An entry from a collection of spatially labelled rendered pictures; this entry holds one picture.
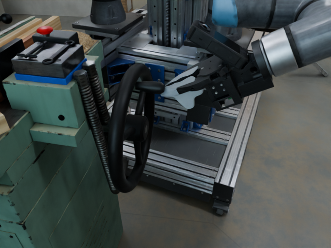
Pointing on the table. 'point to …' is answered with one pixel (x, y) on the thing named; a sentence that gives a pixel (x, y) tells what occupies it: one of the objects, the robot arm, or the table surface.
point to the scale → (11, 27)
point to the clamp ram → (14, 46)
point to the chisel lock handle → (6, 18)
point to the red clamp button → (45, 30)
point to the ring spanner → (57, 53)
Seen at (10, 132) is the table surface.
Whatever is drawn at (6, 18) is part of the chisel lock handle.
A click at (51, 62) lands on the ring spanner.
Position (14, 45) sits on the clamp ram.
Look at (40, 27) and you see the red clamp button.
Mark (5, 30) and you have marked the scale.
